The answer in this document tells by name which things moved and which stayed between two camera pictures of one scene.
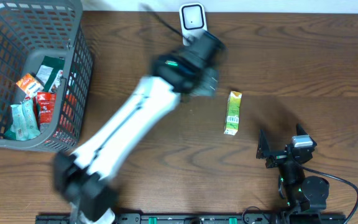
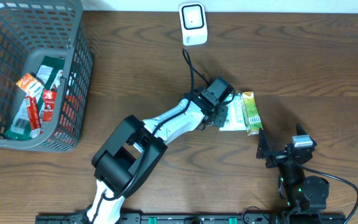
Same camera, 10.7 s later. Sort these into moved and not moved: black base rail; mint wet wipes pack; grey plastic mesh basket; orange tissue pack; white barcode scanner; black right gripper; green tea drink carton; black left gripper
Moved: mint wet wipes pack; green tea drink carton; black left gripper
Not moved: orange tissue pack; white barcode scanner; black right gripper; black base rail; grey plastic mesh basket
